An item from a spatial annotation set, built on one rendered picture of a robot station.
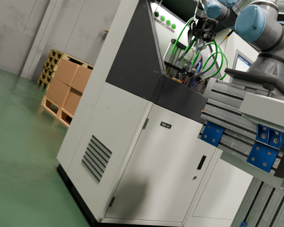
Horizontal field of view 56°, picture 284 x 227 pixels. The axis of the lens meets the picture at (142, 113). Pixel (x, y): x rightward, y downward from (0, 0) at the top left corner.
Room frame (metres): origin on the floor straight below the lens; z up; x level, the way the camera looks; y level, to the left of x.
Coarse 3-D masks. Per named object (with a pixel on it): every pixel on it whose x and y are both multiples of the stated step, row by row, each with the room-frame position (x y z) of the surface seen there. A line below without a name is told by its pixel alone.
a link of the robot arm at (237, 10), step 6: (240, 0) 1.33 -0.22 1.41; (246, 0) 1.31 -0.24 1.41; (234, 6) 1.35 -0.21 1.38; (240, 6) 1.33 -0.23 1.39; (246, 6) 1.32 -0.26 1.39; (228, 12) 1.37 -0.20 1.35; (234, 12) 1.36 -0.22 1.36; (228, 18) 1.38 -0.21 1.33; (234, 18) 1.37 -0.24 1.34; (228, 24) 1.40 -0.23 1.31; (234, 24) 1.40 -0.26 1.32
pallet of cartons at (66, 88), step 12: (60, 60) 4.39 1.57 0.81; (60, 72) 4.27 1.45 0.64; (72, 72) 3.99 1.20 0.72; (84, 72) 3.77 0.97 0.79; (60, 84) 4.14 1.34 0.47; (72, 84) 3.92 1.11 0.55; (84, 84) 3.67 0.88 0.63; (48, 96) 4.31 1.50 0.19; (60, 96) 4.03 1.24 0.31; (72, 96) 3.85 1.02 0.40; (48, 108) 4.26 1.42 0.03; (60, 108) 3.93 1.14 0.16; (72, 108) 3.75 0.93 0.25; (60, 120) 3.83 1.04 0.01
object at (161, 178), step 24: (168, 120) 1.52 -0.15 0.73; (192, 120) 1.63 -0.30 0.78; (144, 144) 1.46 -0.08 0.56; (168, 144) 1.56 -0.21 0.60; (192, 144) 1.68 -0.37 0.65; (144, 168) 1.51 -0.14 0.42; (168, 168) 1.61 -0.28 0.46; (192, 168) 1.73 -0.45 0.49; (120, 192) 1.45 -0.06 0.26; (144, 192) 1.55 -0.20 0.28; (168, 192) 1.66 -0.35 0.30; (192, 192) 1.79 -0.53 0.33; (120, 216) 1.49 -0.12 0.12; (144, 216) 1.60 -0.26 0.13; (168, 216) 1.72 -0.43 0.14
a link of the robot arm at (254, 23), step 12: (252, 0) 1.05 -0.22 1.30; (264, 0) 0.99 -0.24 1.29; (276, 0) 1.02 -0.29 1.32; (240, 12) 1.03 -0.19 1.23; (252, 12) 0.98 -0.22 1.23; (264, 12) 0.97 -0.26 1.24; (276, 12) 0.99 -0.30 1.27; (240, 24) 1.01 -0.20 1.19; (252, 24) 0.96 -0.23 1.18; (264, 24) 0.96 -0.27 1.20; (276, 24) 0.99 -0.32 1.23; (240, 36) 1.02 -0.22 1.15; (252, 36) 0.98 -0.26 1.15; (264, 36) 0.98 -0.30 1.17; (276, 36) 1.00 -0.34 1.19; (264, 48) 1.03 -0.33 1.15
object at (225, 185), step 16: (224, 32) 2.15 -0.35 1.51; (224, 48) 2.09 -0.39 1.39; (240, 48) 2.21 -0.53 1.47; (224, 64) 2.09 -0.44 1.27; (224, 80) 2.09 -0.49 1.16; (208, 176) 1.84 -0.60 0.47; (224, 176) 1.95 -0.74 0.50; (240, 176) 2.06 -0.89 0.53; (208, 192) 1.89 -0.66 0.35; (224, 192) 2.00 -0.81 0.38; (240, 192) 2.12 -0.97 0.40; (192, 208) 1.84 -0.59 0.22; (208, 208) 1.93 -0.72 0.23; (224, 208) 2.05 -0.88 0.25; (192, 224) 1.88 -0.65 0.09; (208, 224) 1.99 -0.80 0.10; (224, 224) 2.11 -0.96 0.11
